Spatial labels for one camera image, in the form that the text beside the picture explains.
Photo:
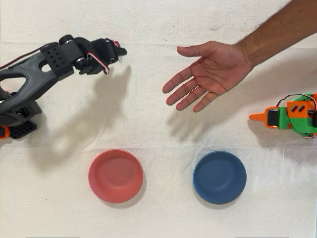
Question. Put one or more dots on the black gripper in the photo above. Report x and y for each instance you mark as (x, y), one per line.
(110, 52)

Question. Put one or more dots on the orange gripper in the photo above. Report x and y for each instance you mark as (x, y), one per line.
(272, 118)

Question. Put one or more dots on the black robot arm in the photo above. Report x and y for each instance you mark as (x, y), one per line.
(32, 67)

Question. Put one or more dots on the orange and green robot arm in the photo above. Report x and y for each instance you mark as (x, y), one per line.
(303, 119)

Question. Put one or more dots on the person's open hand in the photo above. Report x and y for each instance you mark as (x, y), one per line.
(218, 72)

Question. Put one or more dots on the blue plastic bowl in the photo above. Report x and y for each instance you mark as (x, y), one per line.
(219, 177)

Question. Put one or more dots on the pink plastic bowl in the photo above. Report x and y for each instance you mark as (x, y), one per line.
(115, 176)

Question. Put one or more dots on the white table cloth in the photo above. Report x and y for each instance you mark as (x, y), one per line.
(158, 218)

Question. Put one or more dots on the orange base bracket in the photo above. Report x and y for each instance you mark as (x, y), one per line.
(7, 134)

